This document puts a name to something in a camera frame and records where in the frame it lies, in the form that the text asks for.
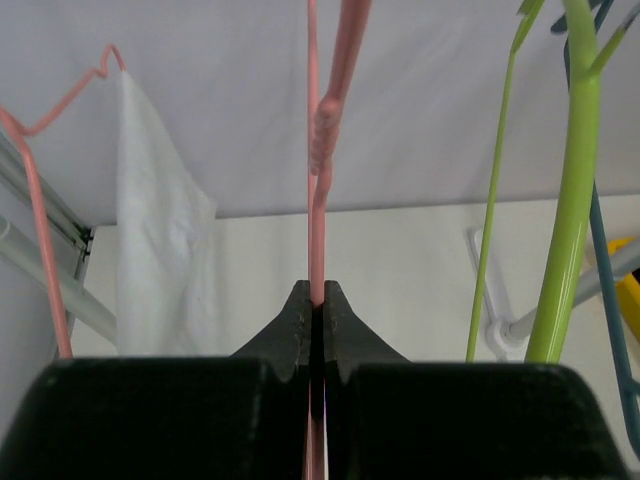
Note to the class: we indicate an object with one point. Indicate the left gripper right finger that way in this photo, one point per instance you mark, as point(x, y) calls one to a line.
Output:
point(391, 418)

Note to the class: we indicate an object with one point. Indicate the yellow plastic bin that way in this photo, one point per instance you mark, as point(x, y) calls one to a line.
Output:
point(624, 256)

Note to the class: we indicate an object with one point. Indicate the blue-grey plastic hanger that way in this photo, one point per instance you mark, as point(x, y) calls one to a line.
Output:
point(628, 387)

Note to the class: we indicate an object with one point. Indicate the pink wire hanger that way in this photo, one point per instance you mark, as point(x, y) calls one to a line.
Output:
point(324, 116)
point(18, 132)

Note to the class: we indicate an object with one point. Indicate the lime green hanger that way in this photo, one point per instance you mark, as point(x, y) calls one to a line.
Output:
point(587, 60)

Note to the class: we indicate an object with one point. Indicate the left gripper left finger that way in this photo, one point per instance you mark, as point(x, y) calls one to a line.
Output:
point(238, 417)

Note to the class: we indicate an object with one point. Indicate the white skirt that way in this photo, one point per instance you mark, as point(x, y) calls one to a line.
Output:
point(166, 297)

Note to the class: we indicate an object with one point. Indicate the white clothes rack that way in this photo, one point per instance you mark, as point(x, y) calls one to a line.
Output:
point(400, 257)

